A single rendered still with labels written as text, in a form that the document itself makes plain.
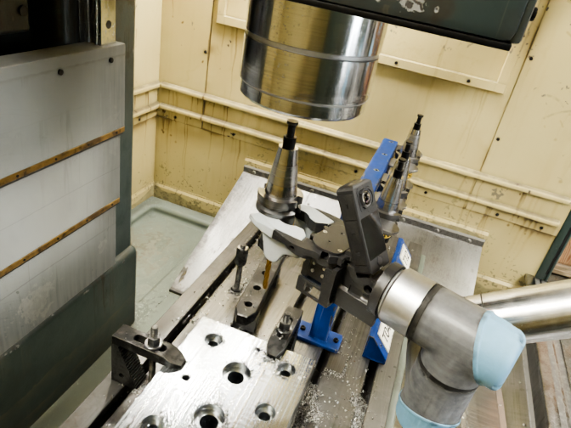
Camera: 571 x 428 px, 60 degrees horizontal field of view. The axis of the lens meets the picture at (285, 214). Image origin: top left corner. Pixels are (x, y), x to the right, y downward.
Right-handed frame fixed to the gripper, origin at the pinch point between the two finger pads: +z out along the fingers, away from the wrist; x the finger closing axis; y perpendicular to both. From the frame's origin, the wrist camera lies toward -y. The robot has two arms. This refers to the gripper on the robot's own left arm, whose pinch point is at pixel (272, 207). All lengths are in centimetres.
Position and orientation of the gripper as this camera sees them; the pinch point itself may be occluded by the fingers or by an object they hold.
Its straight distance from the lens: 68.9
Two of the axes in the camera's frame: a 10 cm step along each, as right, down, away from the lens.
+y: -1.7, 8.5, 5.0
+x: 6.2, -3.0, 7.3
